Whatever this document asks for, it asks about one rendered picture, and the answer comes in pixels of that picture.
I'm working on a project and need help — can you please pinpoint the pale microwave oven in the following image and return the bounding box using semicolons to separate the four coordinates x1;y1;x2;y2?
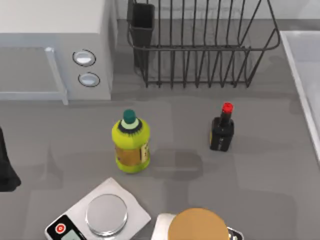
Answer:
0;0;119;106

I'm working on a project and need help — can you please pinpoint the white kitchen scale round plate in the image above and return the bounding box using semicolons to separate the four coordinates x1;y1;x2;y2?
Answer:
44;176;152;240

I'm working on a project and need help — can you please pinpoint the yellow-green bottle with green cap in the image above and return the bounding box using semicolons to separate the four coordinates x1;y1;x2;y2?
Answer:
111;108;152;175

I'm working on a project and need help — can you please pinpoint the large microwave knob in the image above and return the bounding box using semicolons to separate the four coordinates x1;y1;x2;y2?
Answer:
71;48;97;68

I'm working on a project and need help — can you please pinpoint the white scale with wooden plate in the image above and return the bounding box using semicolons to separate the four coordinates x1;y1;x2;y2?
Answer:
150;207;244;240

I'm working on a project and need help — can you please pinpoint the black cutlery holder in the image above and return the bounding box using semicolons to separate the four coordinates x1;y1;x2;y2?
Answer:
127;0;156;75

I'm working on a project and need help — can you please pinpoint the small microwave knob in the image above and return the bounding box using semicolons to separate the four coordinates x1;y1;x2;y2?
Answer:
77;71;101;88

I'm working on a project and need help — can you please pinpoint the black bottle with red cap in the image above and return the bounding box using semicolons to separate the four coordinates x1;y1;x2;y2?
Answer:
209;101;236;153

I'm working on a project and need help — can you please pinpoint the dark wire dish rack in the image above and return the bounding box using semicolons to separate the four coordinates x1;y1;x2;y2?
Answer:
126;0;281;89

